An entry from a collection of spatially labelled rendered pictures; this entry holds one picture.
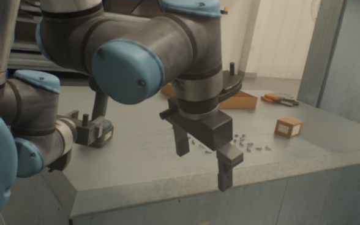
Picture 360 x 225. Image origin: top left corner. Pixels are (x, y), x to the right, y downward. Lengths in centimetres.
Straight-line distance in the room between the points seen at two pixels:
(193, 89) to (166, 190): 51
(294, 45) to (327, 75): 573
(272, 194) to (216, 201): 28
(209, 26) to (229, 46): 671
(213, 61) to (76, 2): 22
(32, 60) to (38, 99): 389
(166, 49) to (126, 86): 7
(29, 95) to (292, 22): 768
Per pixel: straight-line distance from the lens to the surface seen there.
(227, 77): 72
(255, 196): 147
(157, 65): 51
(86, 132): 101
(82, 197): 99
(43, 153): 87
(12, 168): 34
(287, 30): 823
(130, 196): 104
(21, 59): 468
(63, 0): 58
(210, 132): 66
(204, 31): 58
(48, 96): 83
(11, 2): 70
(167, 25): 55
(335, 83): 288
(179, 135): 80
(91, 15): 59
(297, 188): 166
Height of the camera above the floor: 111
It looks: 13 degrees down
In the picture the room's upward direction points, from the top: 10 degrees clockwise
